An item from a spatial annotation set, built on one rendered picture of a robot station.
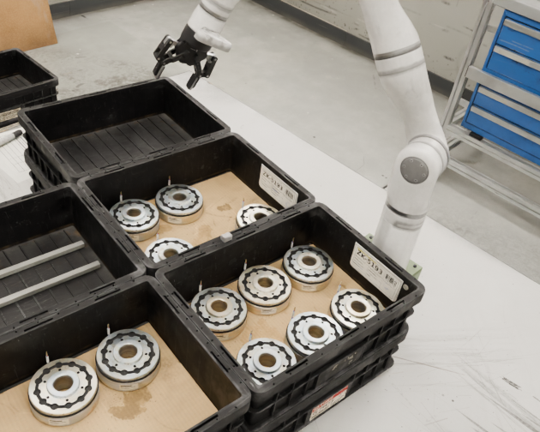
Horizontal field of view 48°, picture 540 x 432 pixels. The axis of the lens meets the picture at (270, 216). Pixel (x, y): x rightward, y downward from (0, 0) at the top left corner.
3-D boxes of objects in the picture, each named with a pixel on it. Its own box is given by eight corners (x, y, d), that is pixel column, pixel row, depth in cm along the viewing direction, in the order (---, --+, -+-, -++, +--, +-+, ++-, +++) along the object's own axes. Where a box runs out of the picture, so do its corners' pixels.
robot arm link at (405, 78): (429, 40, 118) (411, 53, 111) (458, 168, 127) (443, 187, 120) (386, 51, 123) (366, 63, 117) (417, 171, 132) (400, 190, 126)
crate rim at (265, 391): (317, 208, 127) (319, 199, 126) (426, 298, 111) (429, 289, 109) (150, 281, 106) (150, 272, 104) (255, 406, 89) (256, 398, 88)
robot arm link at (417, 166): (442, 160, 116) (416, 230, 126) (458, 142, 123) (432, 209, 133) (398, 141, 119) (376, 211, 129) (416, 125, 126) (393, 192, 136)
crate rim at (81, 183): (233, 138, 144) (234, 129, 142) (317, 208, 127) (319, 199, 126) (74, 189, 122) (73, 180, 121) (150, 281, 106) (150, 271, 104)
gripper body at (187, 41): (213, 26, 142) (194, 58, 146) (183, 13, 136) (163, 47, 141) (224, 43, 138) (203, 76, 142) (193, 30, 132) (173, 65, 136)
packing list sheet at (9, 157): (78, 107, 184) (78, 106, 184) (123, 142, 173) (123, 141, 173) (-29, 142, 164) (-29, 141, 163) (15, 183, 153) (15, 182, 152)
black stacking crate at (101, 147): (165, 115, 166) (166, 77, 159) (229, 171, 150) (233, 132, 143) (22, 153, 145) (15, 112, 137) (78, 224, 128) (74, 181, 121)
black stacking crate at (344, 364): (309, 243, 133) (319, 202, 126) (411, 332, 117) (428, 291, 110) (152, 317, 112) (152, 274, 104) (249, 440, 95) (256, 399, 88)
